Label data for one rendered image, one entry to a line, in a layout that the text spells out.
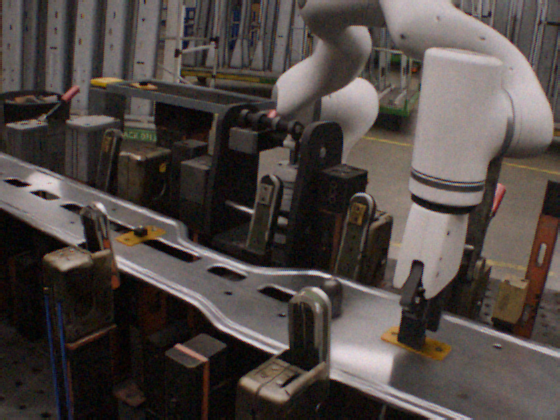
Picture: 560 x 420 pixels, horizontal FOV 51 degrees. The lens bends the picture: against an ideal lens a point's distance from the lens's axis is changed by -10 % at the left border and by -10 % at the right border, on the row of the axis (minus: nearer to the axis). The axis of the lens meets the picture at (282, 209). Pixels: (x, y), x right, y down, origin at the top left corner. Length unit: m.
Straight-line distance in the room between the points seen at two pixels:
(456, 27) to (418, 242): 0.26
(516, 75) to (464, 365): 0.34
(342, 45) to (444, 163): 0.52
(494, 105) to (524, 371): 0.31
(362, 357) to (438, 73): 0.32
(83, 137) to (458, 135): 0.82
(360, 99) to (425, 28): 0.63
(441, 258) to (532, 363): 0.20
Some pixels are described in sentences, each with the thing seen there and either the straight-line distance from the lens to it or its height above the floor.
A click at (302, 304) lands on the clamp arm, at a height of 1.11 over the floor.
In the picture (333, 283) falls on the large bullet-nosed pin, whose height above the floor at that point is 1.04.
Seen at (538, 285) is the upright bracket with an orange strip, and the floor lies 1.06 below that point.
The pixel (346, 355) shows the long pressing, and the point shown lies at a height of 1.00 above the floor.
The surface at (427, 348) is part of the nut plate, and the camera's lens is 0.75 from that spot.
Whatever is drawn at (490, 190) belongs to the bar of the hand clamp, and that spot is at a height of 1.17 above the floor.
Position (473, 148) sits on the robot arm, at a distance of 0.64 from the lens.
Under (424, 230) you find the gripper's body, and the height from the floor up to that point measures 1.16.
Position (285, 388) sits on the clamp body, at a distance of 0.58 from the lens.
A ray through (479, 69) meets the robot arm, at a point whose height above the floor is 1.33.
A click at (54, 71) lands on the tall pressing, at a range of 5.72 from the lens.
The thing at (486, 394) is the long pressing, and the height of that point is 1.00.
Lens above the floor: 1.38
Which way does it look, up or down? 19 degrees down
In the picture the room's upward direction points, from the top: 5 degrees clockwise
